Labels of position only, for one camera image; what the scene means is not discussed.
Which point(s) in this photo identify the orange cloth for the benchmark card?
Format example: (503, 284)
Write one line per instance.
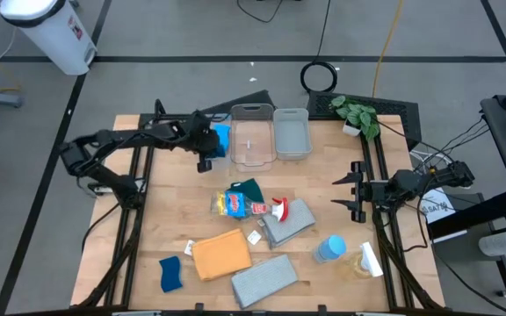
(221, 254)

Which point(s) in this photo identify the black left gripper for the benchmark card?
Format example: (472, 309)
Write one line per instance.
(202, 136)

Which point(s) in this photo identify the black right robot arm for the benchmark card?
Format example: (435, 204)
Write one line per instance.
(437, 175)

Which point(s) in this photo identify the grey cloth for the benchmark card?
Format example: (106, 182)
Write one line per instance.
(294, 224)
(264, 281)

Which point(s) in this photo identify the large clear plastic bin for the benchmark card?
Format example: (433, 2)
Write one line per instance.
(257, 127)

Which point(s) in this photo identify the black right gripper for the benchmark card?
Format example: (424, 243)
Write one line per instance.
(359, 193)

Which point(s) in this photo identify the small clear plastic bin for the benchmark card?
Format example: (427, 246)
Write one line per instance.
(222, 162)

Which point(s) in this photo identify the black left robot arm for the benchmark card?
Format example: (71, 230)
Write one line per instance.
(117, 136)

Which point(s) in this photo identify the dark green cloth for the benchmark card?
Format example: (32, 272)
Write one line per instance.
(250, 188)

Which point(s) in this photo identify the red trigger clear spray bottle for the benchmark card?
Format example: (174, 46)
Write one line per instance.
(235, 204)

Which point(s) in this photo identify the black aluminium table frame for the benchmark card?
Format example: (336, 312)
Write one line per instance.
(147, 118)

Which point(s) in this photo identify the right clear plastic bin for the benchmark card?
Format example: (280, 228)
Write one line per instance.
(292, 136)

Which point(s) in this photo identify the white printed paper sheet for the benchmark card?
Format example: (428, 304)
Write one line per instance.
(437, 208)

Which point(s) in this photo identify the white spray bottle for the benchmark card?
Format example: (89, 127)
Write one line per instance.
(369, 259)

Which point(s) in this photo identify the light blue capped bottle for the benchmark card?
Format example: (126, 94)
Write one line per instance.
(332, 248)

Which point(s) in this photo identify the white trash can black rim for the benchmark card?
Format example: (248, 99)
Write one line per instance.
(55, 39)

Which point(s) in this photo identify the light blue wavy sponge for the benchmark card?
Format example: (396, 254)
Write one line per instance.
(223, 134)

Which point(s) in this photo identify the dark blue rectangular sponge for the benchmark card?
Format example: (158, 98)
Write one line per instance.
(219, 152)

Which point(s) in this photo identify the green plant in white pot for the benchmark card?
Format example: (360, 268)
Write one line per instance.
(358, 116)

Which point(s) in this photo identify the white paper roll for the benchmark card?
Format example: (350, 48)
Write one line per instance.
(499, 244)

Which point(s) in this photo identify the dark blue wavy sponge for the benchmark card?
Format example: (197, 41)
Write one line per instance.
(171, 274)

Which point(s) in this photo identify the black perforated panel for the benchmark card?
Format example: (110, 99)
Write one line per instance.
(393, 107)

